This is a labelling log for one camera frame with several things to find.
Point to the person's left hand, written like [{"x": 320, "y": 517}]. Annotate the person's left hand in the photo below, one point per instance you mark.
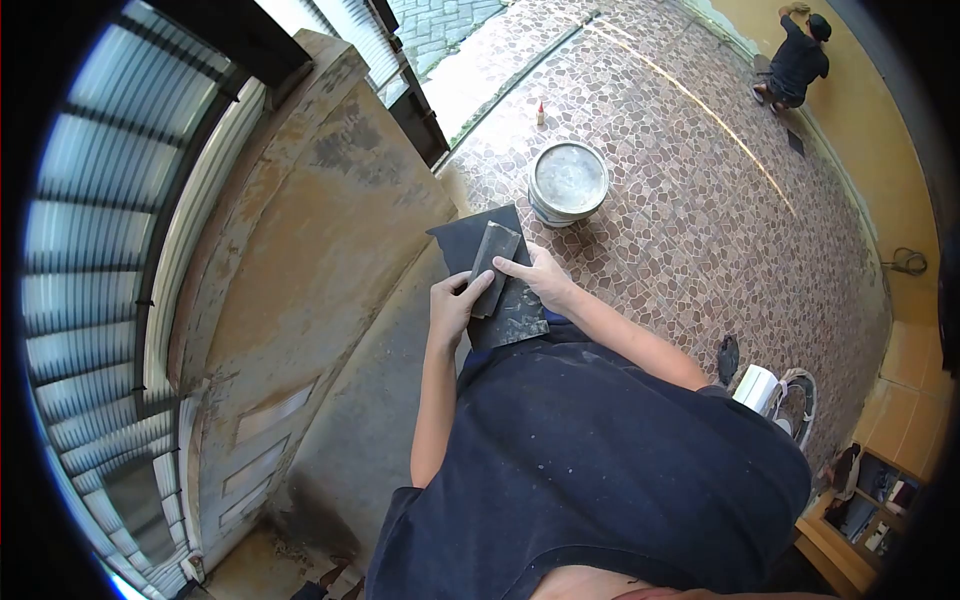
[{"x": 450, "y": 311}]

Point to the person's right hand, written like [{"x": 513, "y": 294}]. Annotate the person's right hand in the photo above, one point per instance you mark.
[{"x": 544, "y": 281}]

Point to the person's left fingers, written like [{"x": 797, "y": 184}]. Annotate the person's left fingers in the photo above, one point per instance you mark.
[{"x": 446, "y": 279}]

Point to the person's right thumb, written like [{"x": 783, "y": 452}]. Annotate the person's right thumb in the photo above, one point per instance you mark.
[{"x": 511, "y": 265}]

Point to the person's left thumb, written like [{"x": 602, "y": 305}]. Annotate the person's left thumb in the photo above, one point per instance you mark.
[{"x": 480, "y": 285}]

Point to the person's right fingers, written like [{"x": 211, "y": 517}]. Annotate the person's right fingers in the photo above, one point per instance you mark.
[{"x": 537, "y": 252}]

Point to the grey sanding block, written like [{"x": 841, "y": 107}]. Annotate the grey sanding block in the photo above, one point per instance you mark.
[{"x": 491, "y": 251}]

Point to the dark sandpaper sheet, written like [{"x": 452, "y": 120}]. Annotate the dark sandpaper sheet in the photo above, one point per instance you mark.
[{"x": 459, "y": 240}]

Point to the white paint bucket with lid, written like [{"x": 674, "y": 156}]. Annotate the white paint bucket with lid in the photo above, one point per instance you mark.
[{"x": 568, "y": 180}]

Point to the worn wooden door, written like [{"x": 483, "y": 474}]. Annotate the worn wooden door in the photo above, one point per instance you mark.
[{"x": 315, "y": 262}]

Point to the small white bottle red cap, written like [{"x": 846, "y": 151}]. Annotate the small white bottle red cap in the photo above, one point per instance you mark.
[{"x": 540, "y": 114}]

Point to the black metal gate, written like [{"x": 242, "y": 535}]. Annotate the black metal gate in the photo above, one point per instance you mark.
[{"x": 416, "y": 105}]

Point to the person's body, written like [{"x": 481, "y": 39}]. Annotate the person's body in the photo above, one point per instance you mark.
[{"x": 600, "y": 480}]

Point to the white box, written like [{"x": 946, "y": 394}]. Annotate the white box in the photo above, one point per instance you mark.
[{"x": 754, "y": 388}]

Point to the small dark sandpaper piece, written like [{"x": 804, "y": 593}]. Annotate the small dark sandpaper piece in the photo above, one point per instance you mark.
[{"x": 796, "y": 142}]

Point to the corrugated metal fence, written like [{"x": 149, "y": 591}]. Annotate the corrugated metal fence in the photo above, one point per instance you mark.
[{"x": 90, "y": 225}]

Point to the wooden shelf with items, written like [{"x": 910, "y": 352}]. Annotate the wooden shelf with items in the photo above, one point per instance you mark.
[{"x": 862, "y": 510}]

